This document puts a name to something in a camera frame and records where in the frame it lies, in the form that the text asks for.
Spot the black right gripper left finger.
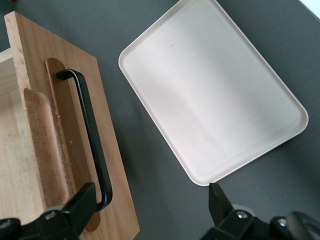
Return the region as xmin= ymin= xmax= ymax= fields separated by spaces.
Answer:
xmin=0 ymin=182 xmax=98 ymax=240

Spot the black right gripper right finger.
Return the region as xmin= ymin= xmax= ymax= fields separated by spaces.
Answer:
xmin=199 ymin=182 xmax=312 ymax=240

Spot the wooden drawer with large front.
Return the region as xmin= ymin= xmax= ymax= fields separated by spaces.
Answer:
xmin=0 ymin=11 xmax=141 ymax=240

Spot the thick black drawer handle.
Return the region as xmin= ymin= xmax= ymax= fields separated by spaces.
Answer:
xmin=55 ymin=69 xmax=113 ymax=212

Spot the cream plastic tray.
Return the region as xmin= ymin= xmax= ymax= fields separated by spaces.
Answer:
xmin=117 ymin=0 xmax=310 ymax=187

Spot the grey cable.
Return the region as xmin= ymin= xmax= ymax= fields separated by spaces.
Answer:
xmin=284 ymin=211 xmax=320 ymax=240

